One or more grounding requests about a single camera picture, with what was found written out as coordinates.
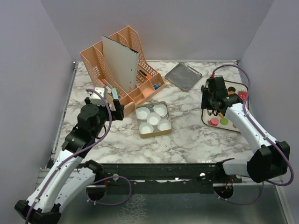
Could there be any grey document folder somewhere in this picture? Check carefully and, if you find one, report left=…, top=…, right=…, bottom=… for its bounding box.
left=102, top=36, right=139, bottom=93

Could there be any white paper cupcake liner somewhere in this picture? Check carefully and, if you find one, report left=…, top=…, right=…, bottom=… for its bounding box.
left=147, top=112, right=161, bottom=126
left=153, top=104, right=168, bottom=117
left=139, top=122, right=154, bottom=134
left=135, top=107, right=150, bottom=120
left=157, top=119, right=171, bottom=131

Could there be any peach plastic file organizer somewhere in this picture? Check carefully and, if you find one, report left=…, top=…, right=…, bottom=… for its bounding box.
left=80, top=26, right=166, bottom=116

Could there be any pink round macaron cookie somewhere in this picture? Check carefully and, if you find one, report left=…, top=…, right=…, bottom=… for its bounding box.
left=209, top=118, right=220, bottom=126

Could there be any orange black marker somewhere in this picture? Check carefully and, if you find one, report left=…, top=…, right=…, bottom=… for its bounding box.
left=139, top=70, right=151, bottom=79

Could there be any black metal base rail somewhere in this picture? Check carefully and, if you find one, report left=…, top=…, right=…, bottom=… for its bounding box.
left=86, top=162, right=242, bottom=197

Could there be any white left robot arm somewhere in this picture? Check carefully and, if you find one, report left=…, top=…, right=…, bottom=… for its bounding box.
left=14, top=98, right=124, bottom=224

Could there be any gold square cookie tin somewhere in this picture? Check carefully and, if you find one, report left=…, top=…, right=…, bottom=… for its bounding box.
left=135, top=101, right=172, bottom=139

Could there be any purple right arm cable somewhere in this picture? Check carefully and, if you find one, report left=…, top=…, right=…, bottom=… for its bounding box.
left=210, top=64, right=294, bottom=205

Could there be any light blue eraser case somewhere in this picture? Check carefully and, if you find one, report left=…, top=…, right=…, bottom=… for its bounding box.
left=111, top=88, right=119, bottom=100

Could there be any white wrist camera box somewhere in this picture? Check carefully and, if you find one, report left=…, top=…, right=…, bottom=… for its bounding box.
left=89, top=87, right=107, bottom=106

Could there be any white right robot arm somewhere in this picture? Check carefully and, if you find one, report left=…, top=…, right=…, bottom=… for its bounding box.
left=201, top=77, right=290, bottom=183

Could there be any grey square tin lid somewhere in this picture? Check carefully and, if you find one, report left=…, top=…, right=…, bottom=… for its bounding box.
left=165, top=63, right=203, bottom=91

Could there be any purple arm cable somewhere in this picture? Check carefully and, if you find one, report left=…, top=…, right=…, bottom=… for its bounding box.
left=210, top=64, right=294, bottom=205
left=25, top=88, right=133, bottom=224

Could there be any grey blue glue stick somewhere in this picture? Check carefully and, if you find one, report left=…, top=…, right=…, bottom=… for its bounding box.
left=153, top=82, right=162, bottom=90

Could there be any green round macaron cookie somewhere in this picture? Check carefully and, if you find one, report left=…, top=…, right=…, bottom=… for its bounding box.
left=220, top=117, right=229, bottom=126

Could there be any strawberry pattern serving tray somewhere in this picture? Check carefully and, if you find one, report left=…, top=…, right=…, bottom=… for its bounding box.
left=201, top=80, right=249, bottom=132

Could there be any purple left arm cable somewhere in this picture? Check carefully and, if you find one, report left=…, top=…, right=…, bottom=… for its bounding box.
left=25, top=88, right=133, bottom=224

